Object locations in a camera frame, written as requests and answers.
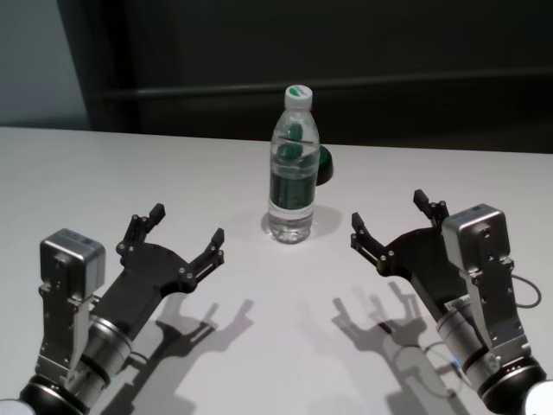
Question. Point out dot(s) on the green YES button black base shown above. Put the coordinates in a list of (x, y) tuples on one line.
[(327, 166)]

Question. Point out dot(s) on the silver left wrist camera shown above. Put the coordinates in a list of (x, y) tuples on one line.
[(71, 268)]

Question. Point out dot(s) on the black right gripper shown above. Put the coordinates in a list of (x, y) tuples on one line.
[(423, 263)]

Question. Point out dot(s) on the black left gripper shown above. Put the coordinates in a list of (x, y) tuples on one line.
[(142, 281)]

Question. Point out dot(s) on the clear water bottle green label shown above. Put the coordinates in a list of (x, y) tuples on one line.
[(293, 190)]

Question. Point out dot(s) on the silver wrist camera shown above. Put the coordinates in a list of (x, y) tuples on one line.
[(71, 268), (479, 246)]

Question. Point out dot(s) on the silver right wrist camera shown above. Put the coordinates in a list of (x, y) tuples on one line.
[(479, 246)]

